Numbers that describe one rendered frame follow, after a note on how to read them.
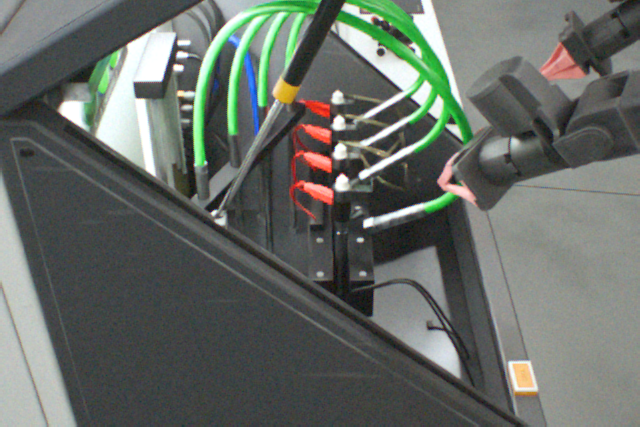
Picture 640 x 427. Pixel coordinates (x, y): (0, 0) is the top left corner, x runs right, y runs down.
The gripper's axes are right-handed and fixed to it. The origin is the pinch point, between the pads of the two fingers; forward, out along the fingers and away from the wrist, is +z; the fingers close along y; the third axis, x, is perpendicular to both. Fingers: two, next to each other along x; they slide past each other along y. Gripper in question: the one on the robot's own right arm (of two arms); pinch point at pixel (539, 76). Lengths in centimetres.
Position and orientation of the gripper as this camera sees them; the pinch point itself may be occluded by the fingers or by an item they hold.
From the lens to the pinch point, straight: 123.9
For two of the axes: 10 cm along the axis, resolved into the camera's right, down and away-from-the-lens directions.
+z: -7.0, 4.4, 5.6
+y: -6.7, -6.7, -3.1
